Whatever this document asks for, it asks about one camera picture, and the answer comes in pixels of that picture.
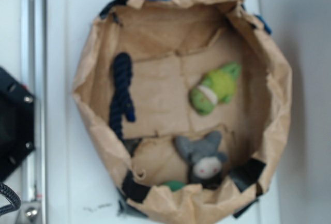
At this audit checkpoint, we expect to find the gray plush animal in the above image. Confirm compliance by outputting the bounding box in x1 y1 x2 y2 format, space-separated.
174 131 228 189

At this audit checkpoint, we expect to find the green plush frog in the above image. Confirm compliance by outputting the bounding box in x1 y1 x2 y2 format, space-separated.
189 62 242 116

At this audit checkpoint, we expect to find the brown paper bag bin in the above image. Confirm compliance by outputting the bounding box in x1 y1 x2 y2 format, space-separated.
73 0 292 223

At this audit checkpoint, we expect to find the small green ball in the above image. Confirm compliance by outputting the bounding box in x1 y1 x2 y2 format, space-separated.
162 181 186 192

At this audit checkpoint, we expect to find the dark blue rope toy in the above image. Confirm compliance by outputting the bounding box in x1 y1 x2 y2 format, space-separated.
109 53 136 140

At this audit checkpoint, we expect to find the aluminium frame rail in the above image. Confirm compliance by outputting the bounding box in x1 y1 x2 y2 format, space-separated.
21 0 47 223

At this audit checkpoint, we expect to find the metal corner bracket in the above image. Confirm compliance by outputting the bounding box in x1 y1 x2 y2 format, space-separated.
21 201 42 224

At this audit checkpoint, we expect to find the black coiled cable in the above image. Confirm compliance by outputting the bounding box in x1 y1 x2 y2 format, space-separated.
0 182 21 214

